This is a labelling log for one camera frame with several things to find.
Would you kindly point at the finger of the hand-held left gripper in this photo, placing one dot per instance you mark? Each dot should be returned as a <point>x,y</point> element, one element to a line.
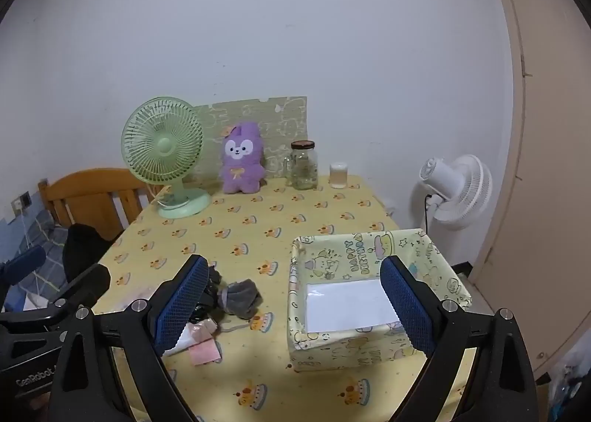
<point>90,283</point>
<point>27,261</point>

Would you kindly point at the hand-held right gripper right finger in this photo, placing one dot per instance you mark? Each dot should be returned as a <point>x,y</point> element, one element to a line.
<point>406,306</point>

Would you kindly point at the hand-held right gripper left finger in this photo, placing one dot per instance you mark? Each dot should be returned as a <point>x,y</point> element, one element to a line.
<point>180,302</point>

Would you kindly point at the black cloth bundle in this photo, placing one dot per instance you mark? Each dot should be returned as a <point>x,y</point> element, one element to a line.
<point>208,288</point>

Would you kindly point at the beige packet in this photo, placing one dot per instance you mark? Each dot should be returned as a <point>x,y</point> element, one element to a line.
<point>203,328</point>

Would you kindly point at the patterned paper box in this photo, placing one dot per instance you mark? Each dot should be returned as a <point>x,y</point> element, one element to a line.
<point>332,260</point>

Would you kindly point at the blue plaid bedding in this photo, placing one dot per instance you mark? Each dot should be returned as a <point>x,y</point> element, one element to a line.
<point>46,232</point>

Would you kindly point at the black bag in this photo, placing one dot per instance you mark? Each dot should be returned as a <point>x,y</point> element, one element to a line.
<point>83,246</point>

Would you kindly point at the yellow printed tablecloth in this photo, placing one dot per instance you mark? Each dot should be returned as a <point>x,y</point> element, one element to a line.
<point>258,228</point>

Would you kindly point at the white standing fan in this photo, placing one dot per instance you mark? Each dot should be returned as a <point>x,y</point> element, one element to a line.
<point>457,191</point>

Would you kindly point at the purple plush toy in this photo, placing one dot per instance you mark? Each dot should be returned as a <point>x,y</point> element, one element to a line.
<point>240,172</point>

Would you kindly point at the cotton swab container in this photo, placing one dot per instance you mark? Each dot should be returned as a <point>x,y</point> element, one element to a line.
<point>338,177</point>

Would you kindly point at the green desk fan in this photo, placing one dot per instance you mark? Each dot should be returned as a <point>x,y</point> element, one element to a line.
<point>161,145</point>

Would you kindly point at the glass jar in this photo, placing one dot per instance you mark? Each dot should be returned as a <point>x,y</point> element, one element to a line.
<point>304,168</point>

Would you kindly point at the clear plastic bag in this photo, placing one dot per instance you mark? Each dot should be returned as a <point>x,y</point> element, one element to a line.
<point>568,380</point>

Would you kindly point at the beige door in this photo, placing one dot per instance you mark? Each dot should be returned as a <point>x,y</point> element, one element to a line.
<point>554,172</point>

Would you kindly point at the wall socket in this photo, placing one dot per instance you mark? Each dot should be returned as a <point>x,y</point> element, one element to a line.
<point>23,200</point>

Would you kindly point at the patterned wall board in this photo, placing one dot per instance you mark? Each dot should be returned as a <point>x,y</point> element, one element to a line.
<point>277,126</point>

